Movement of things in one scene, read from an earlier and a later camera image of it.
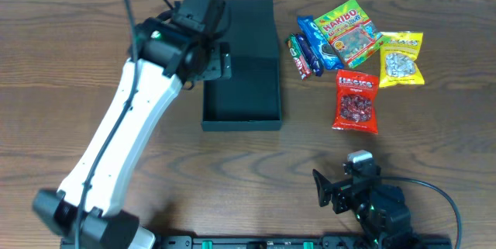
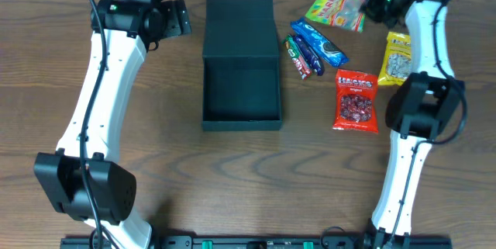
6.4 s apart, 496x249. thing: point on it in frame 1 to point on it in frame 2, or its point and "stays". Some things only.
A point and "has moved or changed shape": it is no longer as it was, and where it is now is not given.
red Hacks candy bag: x=356 y=102 stays
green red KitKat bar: x=298 y=58 stays
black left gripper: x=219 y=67 to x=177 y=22
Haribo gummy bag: x=349 y=31 to x=338 y=4
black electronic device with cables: x=301 y=242 stays
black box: x=251 y=99 stays
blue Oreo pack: x=328 y=56 has moved or changed shape
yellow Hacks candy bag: x=399 y=64 stays
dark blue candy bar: x=315 y=63 stays
